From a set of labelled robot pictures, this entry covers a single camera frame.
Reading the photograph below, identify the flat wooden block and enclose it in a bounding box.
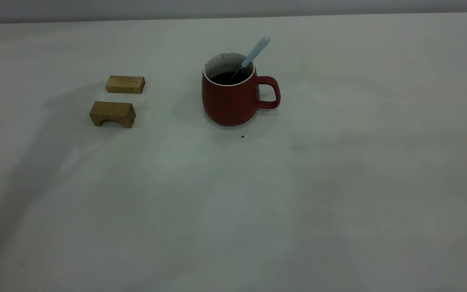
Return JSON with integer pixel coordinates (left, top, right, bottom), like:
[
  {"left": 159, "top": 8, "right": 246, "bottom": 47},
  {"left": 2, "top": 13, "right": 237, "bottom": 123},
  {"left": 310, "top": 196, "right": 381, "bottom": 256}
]
[{"left": 106, "top": 75, "right": 146, "bottom": 94}]

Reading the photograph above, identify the arched wooden block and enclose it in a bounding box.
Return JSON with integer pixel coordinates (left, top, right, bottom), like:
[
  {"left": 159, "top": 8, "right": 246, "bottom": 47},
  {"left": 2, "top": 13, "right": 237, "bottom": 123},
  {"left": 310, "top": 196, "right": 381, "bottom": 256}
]
[{"left": 90, "top": 101, "right": 136, "bottom": 129}]

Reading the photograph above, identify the spoon with pale blue handle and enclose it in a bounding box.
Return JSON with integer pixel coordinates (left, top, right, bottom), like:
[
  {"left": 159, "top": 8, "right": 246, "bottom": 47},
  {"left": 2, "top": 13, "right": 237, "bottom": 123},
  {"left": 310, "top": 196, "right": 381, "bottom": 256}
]
[{"left": 226, "top": 36, "right": 271, "bottom": 85}]

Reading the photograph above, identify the red ceramic mug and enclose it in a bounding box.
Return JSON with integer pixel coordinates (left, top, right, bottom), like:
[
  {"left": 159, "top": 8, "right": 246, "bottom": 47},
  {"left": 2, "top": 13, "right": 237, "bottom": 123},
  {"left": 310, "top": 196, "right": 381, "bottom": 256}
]
[{"left": 201, "top": 52, "right": 281, "bottom": 127}]

